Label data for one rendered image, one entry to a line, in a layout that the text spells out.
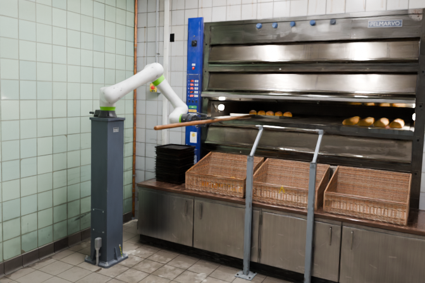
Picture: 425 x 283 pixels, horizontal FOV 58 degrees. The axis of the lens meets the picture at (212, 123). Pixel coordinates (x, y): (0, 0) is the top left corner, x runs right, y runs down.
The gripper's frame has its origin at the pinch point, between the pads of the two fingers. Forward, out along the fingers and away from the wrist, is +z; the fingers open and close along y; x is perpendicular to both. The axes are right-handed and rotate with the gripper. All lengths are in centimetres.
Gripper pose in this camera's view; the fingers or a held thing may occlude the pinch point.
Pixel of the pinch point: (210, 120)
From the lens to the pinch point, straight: 316.2
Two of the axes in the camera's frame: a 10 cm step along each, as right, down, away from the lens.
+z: 8.9, 0.7, -4.5
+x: -4.5, 0.6, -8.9
